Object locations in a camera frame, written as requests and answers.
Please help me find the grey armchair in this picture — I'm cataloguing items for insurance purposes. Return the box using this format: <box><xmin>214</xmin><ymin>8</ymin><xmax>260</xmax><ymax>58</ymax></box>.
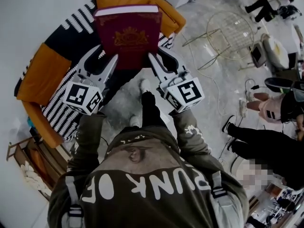
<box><xmin>260</xmin><ymin>33</ymin><xmax>291</xmax><ymax>71</ymax></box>

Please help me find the cream floor cable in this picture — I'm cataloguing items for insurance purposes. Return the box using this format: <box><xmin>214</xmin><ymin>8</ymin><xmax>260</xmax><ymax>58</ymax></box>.
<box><xmin>181</xmin><ymin>33</ymin><xmax>226</xmax><ymax>116</ymax></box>

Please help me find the orange sofa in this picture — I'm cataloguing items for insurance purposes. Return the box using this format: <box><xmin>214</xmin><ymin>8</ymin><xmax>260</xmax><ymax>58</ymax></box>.
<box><xmin>14</xmin><ymin>0</ymin><xmax>187</xmax><ymax>149</ymax></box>

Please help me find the person's left white shoe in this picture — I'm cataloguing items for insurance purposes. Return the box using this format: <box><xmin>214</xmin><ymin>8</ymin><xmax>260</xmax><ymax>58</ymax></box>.
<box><xmin>129</xmin><ymin>114</ymin><xmax>141</xmax><ymax>128</ymax></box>

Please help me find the black office chair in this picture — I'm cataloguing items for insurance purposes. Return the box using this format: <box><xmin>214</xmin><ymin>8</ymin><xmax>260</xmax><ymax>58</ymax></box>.
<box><xmin>264</xmin><ymin>76</ymin><xmax>304</xmax><ymax>97</ymax></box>

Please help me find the person's right forearm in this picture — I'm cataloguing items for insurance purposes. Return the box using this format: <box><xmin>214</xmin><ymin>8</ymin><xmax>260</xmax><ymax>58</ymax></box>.
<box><xmin>169</xmin><ymin>107</ymin><xmax>214</xmax><ymax>162</ymax></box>

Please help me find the small grey monitor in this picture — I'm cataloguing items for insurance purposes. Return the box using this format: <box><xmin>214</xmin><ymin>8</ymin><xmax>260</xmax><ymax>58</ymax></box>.
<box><xmin>249</xmin><ymin>44</ymin><xmax>265</xmax><ymax>68</ymax></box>

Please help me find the person's white shoe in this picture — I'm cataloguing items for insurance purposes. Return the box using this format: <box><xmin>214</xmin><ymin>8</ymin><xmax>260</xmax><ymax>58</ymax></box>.
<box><xmin>129</xmin><ymin>114</ymin><xmax>141</xmax><ymax>128</ymax></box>
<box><xmin>139</xmin><ymin>78</ymin><xmax>152</xmax><ymax>94</ymax></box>

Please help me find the person's left forearm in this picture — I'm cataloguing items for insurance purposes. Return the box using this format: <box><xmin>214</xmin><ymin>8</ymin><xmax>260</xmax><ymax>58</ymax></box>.
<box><xmin>67</xmin><ymin>112</ymin><xmax>108</xmax><ymax>175</ymax></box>

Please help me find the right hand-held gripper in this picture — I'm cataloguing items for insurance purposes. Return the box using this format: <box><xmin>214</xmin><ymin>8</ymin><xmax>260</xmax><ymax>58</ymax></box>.
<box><xmin>147</xmin><ymin>48</ymin><xmax>205</xmax><ymax>113</ymax></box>

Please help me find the grey backpack strap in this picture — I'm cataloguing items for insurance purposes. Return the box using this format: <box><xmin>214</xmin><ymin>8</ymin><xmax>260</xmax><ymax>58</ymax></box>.
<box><xmin>210</xmin><ymin>171</ymin><xmax>230</xmax><ymax>200</ymax></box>
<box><xmin>64</xmin><ymin>174</ymin><xmax>85</xmax><ymax>228</ymax></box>

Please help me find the white crumpled cloth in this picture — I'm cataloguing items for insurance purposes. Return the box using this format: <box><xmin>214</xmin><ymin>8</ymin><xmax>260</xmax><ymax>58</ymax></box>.
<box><xmin>20</xmin><ymin>162</ymin><xmax>52</xmax><ymax>200</ymax></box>

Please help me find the black white striped blanket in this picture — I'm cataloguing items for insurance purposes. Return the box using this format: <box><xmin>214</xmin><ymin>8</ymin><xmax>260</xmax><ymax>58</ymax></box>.
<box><xmin>14</xmin><ymin>0</ymin><xmax>176</xmax><ymax>142</ymax></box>

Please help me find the person's black trouser leg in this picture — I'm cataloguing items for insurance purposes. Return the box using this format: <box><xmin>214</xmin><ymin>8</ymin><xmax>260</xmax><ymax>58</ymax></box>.
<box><xmin>141</xmin><ymin>91</ymin><xmax>171</xmax><ymax>130</ymax></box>

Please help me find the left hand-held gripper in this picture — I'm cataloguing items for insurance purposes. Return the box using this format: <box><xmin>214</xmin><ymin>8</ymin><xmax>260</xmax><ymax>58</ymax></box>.
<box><xmin>63</xmin><ymin>44</ymin><xmax>119</xmax><ymax>116</ymax></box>

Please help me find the wooden side table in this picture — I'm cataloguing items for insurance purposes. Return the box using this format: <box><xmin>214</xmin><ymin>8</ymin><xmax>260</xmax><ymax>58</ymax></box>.
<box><xmin>6</xmin><ymin>136</ymin><xmax>70</xmax><ymax>199</ymax></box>

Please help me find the black cable with charger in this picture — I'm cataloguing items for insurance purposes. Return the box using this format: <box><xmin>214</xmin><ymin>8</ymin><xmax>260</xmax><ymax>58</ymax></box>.
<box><xmin>244</xmin><ymin>78</ymin><xmax>268</xmax><ymax>97</ymax></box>

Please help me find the person's olive sweatshirt torso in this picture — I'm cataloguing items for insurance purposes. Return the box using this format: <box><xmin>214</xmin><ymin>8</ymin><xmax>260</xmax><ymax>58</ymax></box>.
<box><xmin>47</xmin><ymin>124</ymin><xmax>250</xmax><ymax>228</ymax></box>

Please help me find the gold wire round table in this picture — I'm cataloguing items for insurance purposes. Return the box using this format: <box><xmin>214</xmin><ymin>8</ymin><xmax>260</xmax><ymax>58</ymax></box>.
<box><xmin>182</xmin><ymin>10</ymin><xmax>256</xmax><ymax>70</ymax></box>

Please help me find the maroon hardcover book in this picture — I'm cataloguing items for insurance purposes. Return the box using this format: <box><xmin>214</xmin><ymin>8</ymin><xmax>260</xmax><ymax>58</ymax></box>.
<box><xmin>93</xmin><ymin>5</ymin><xmax>163</xmax><ymax>71</ymax></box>

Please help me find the person's right white shoe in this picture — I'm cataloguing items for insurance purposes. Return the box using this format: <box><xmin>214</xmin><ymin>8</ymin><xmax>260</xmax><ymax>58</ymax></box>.
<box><xmin>139</xmin><ymin>78</ymin><xmax>152</xmax><ymax>94</ymax></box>

